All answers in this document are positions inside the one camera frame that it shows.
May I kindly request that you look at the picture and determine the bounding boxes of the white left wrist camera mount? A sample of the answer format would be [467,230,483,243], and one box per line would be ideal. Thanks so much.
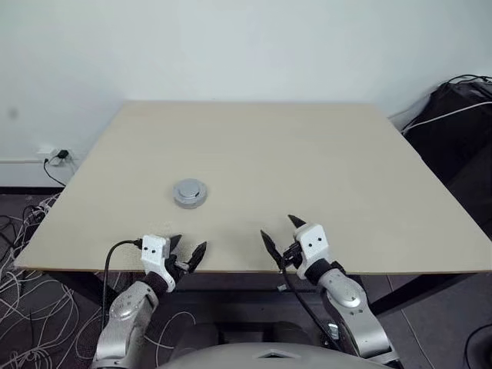
[140,234,176,292]

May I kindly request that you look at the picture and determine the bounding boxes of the black bag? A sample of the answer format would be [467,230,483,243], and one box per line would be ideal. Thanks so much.
[401,76,492,231]

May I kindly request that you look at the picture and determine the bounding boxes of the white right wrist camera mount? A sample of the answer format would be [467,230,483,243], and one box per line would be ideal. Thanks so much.
[292,224,331,281]

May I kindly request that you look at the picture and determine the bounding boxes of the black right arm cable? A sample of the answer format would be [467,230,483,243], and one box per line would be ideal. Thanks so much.
[278,264,339,349]

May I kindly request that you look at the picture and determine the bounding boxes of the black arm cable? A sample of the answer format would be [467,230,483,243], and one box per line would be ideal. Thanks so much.
[278,264,339,349]
[102,238,144,322]

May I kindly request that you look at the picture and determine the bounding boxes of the silver robot torso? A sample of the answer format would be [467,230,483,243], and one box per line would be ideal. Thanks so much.
[157,337,364,369]

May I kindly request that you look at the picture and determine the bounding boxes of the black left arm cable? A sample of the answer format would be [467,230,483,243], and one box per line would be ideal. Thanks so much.
[102,238,144,322]

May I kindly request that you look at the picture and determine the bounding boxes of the silver motor lid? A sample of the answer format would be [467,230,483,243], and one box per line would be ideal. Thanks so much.
[172,178,209,201]

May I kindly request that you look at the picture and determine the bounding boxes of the black floor cable bundle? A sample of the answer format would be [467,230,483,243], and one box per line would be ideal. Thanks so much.
[0,203,44,262]

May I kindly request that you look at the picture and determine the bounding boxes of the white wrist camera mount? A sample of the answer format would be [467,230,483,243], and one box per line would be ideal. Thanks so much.
[140,234,176,292]
[292,224,331,281]

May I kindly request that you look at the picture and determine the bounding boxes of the white floor cable tangle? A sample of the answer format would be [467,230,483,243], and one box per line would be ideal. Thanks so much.
[0,191,198,369]

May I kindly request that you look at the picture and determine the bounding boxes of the black floor cable loop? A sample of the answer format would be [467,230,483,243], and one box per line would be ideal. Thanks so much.
[464,326,492,369]

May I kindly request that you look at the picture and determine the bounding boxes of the white cable over bag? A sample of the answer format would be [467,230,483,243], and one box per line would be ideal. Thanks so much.
[403,100,492,134]

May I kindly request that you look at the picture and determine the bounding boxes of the black adapter cord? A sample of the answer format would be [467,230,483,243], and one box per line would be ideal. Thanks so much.
[42,155,66,188]

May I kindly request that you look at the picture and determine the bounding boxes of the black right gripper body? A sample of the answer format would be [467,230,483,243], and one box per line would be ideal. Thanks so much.
[280,241,304,272]

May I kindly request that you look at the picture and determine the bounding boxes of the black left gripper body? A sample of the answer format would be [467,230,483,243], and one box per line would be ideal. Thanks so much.
[165,253,193,284]

